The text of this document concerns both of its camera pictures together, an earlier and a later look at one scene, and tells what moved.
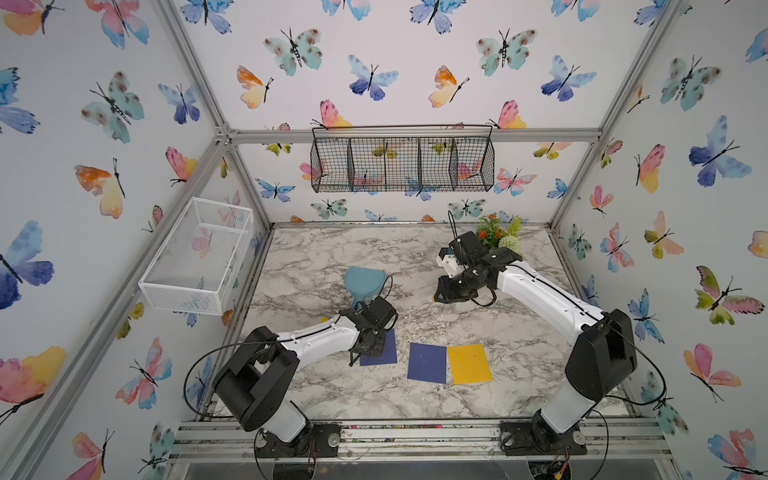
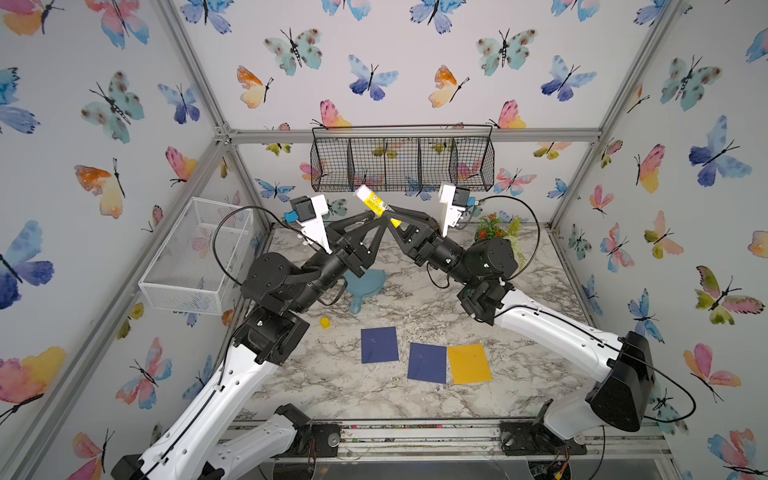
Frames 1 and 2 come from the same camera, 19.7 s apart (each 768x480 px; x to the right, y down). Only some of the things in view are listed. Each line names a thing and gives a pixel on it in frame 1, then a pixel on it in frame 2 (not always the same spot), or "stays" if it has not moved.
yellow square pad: x=469 y=364 stays
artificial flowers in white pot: x=494 y=234 stays
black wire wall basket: x=408 y=157 stays
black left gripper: x=379 y=348 -> x=344 y=255
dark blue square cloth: x=427 y=362 stays
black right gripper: x=446 y=294 -> x=430 y=247
